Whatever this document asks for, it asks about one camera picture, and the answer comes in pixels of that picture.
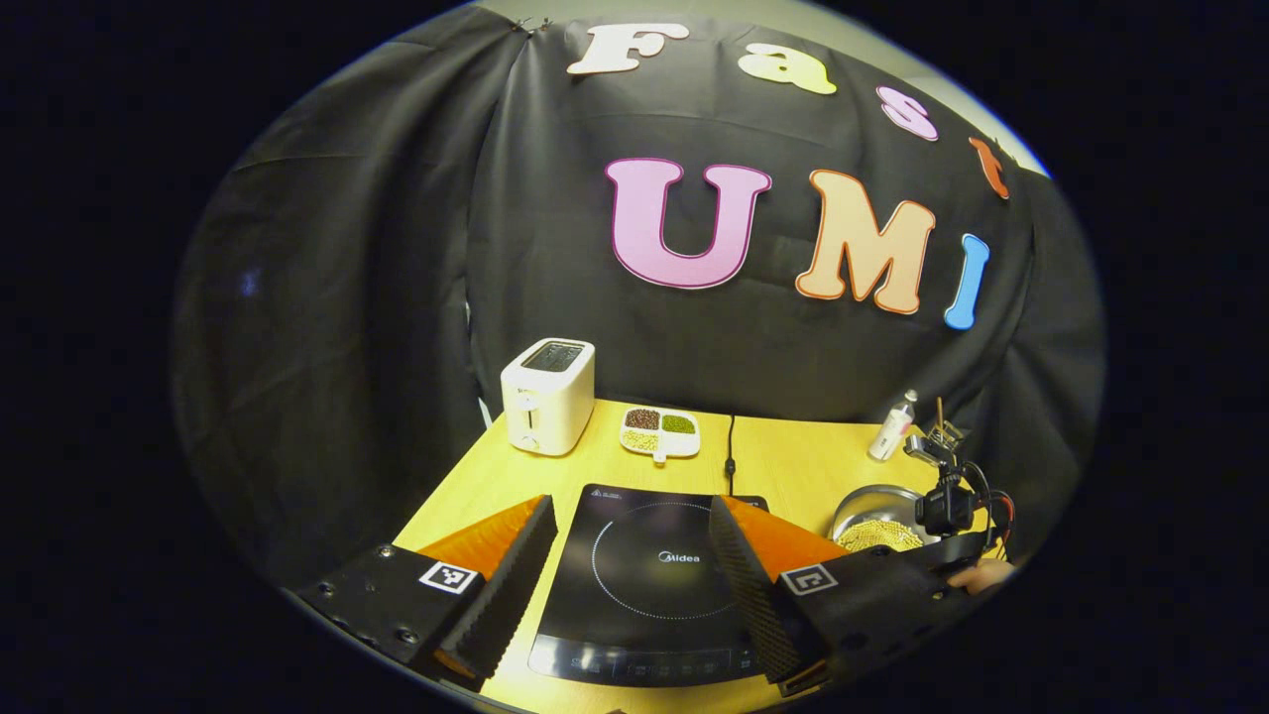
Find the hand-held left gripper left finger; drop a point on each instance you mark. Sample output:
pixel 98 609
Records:
pixel 511 585

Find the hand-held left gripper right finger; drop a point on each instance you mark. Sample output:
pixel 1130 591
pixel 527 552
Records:
pixel 744 585

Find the black induction cooktop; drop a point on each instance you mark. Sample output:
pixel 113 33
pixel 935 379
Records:
pixel 644 595

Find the clear glass jar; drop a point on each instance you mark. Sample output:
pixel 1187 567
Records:
pixel 954 436

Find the clear bottle with pink label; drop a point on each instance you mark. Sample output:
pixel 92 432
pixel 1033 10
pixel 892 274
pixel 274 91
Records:
pixel 890 431

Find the white divided dish of beans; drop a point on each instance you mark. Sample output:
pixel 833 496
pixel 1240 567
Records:
pixel 659 433

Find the white toaster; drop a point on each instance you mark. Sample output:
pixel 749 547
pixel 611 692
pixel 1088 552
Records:
pixel 545 397

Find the black backdrop cloth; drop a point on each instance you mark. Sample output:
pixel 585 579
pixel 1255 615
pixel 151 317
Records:
pixel 397 248

